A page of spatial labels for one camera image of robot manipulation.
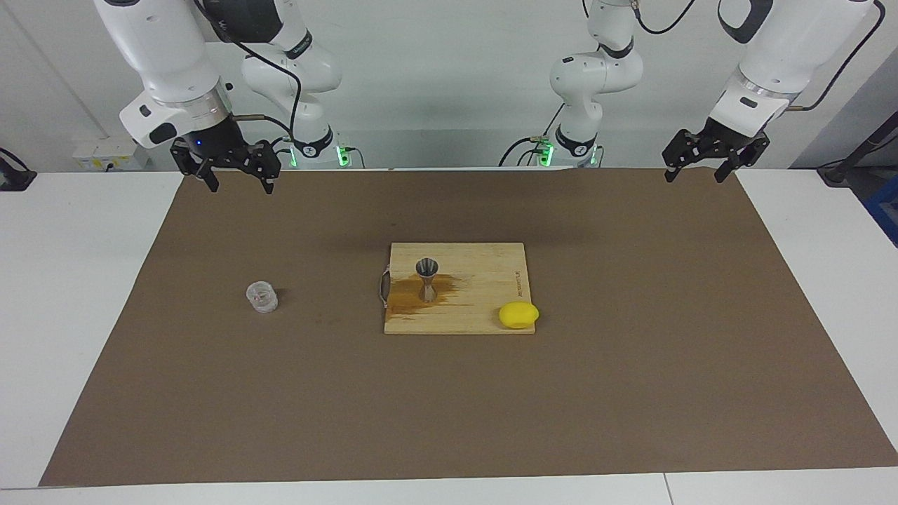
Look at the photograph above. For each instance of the bamboo cutting board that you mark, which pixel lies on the bamboo cutting board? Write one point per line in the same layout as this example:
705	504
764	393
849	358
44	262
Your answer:
484	294

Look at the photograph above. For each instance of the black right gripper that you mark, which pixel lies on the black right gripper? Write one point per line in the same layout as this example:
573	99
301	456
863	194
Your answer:
210	144

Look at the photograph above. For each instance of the brown table mat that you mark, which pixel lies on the brown table mat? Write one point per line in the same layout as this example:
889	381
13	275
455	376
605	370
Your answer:
421	407

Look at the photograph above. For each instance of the black desk clamp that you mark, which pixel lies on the black desk clamp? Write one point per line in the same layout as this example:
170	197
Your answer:
14	177

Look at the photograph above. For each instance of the small clear glass cup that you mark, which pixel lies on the small clear glass cup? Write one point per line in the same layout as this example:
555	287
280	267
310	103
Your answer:
262	297

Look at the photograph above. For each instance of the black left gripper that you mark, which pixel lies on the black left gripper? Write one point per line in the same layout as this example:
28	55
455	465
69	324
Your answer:
726	139

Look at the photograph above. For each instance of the white power box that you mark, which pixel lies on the white power box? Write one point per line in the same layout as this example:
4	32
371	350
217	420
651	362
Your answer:
98	156

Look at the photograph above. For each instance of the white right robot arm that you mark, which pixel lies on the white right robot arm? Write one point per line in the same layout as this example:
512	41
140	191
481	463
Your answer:
161	49

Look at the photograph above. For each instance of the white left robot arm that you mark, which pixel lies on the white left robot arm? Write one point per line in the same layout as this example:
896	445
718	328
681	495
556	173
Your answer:
596	70

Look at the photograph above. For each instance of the yellow lemon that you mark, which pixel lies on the yellow lemon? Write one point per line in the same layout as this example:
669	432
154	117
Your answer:
518	315

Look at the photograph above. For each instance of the black stand pole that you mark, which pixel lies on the black stand pole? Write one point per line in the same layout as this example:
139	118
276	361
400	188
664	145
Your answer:
866	146

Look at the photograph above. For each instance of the blue box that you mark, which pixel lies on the blue box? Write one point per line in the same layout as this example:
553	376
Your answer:
885	210

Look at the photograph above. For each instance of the steel double jigger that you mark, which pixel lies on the steel double jigger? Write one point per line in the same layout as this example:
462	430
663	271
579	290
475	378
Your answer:
427	268

